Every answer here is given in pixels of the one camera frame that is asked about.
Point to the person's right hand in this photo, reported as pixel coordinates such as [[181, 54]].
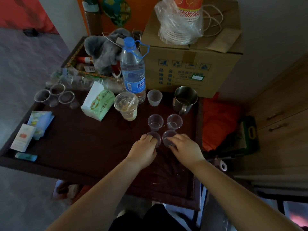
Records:
[[187, 150]]

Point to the person's left hand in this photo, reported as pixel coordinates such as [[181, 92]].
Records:
[[142, 152]]

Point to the person's left fingers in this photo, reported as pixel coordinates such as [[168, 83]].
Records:
[[148, 139]]

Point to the person's right fingers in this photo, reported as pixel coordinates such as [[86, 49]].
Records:
[[178, 139]]

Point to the small clear plastic cup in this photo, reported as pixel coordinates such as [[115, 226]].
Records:
[[155, 122], [174, 121], [167, 136], [156, 136]]

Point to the person's left forearm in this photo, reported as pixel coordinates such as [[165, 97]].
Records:
[[96, 202]]

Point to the person's right forearm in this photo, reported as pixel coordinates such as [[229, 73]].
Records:
[[238, 199]]

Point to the lidded clear drink cup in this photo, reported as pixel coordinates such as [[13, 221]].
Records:
[[126, 106]]

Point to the frosted white plastic cup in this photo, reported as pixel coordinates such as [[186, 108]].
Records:
[[154, 97]]

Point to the orange cloth bag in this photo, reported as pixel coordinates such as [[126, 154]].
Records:
[[219, 122]]

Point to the green and white tissue pack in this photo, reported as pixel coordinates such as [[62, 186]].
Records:
[[97, 102]]

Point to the blue-capped water bottle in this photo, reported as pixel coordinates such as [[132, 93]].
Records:
[[133, 69]]

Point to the green and black case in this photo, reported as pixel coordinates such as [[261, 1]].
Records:
[[250, 135]]

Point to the brown cardboard box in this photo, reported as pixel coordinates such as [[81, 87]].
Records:
[[192, 60]]

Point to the person's black trousers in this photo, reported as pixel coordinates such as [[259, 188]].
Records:
[[149, 220]]

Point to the grey plush cloth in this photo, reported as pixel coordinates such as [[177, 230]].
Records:
[[105, 51]]

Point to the red and white tube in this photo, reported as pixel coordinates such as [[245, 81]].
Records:
[[84, 60]]

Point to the wooden drawer cabinet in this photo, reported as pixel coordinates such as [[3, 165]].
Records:
[[279, 132]]

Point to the light blue paper packet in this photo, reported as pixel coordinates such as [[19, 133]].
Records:
[[41, 121]]

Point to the patterned woven basket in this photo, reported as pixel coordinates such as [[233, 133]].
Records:
[[77, 54]]

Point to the bagged stack of paper cups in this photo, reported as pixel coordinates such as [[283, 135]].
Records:
[[180, 21]]

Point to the small teal packet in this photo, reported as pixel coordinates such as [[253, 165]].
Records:
[[26, 156]]

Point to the small white carton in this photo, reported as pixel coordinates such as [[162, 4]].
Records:
[[22, 137]]

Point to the brown thermos bottle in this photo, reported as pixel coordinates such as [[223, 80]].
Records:
[[92, 18]]

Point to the small black object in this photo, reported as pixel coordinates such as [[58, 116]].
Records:
[[30, 32]]

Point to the red cloth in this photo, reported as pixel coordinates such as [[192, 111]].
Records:
[[24, 11]]

